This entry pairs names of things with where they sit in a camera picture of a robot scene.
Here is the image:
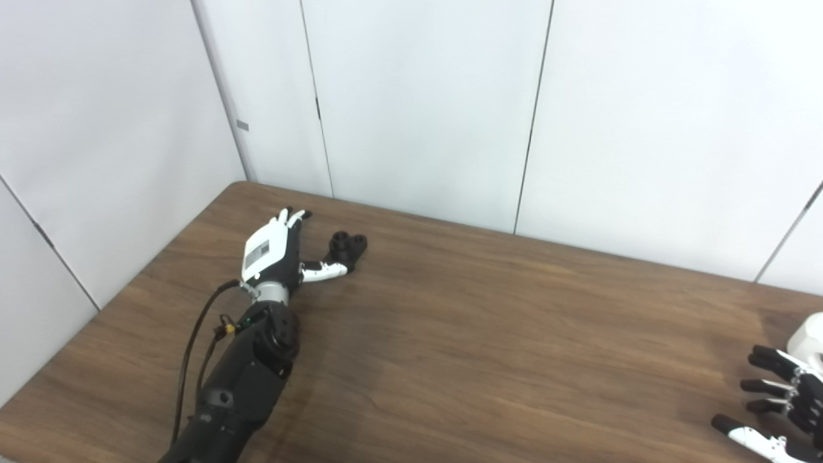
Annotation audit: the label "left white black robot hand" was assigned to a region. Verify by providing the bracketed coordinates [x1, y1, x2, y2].
[241, 207, 351, 290]

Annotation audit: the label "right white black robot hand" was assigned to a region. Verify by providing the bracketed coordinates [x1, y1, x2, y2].
[711, 345, 823, 463]

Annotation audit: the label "round white plastic piece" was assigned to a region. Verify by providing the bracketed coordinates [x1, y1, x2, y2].
[787, 313, 823, 372]

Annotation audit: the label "black plastic holder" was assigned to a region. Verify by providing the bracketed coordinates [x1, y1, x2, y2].
[321, 232, 368, 274]

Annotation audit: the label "thin wires with yellow tag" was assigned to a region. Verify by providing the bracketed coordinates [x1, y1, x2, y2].
[196, 313, 244, 393]

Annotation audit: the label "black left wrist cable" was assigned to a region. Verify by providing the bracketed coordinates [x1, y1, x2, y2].
[170, 279, 244, 446]

